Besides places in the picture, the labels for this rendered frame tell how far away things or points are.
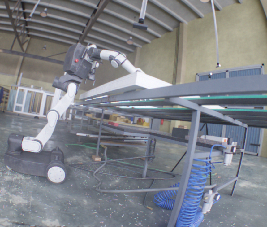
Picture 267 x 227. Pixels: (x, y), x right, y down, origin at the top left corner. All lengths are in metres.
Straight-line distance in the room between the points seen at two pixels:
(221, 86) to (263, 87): 0.14
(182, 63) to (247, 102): 9.14
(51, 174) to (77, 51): 1.18
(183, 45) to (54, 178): 10.01
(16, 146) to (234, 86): 1.68
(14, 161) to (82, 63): 1.16
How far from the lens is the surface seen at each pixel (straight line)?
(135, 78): 0.77
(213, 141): 1.30
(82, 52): 1.59
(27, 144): 1.57
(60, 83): 1.56
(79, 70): 1.55
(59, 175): 1.44
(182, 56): 9.99
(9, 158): 1.59
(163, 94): 0.65
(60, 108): 1.55
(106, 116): 3.86
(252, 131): 7.07
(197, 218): 1.14
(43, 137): 1.58
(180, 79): 9.36
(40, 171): 1.50
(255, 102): 0.70
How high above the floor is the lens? 0.68
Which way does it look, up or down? 3 degrees up
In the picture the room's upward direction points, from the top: 9 degrees clockwise
